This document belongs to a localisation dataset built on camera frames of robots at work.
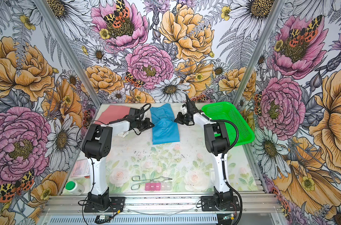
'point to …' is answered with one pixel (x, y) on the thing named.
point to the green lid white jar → (75, 188)
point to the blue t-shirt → (165, 129)
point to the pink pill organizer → (158, 186)
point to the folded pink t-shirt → (112, 113)
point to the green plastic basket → (226, 110)
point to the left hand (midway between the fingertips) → (153, 127)
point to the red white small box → (81, 169)
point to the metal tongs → (136, 179)
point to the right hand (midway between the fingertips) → (175, 122)
